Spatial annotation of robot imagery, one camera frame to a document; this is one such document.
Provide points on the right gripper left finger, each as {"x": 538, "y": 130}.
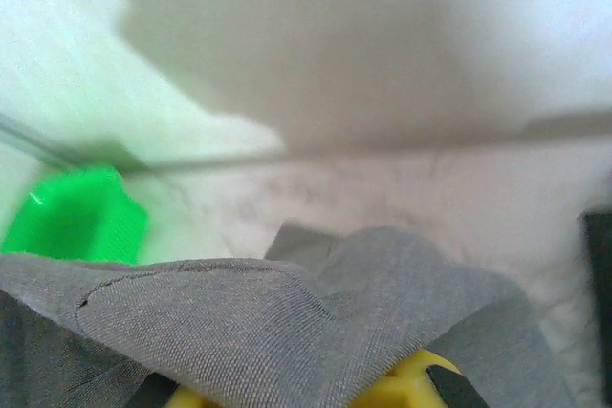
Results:
{"x": 160, "y": 391}

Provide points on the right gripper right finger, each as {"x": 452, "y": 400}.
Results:
{"x": 416, "y": 379}

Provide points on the grey long sleeve shirt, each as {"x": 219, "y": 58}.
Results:
{"x": 239, "y": 312}

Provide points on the green plastic basket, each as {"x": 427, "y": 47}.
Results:
{"x": 62, "y": 221}

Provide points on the folded dark charcoal shirt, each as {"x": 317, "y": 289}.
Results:
{"x": 600, "y": 274}

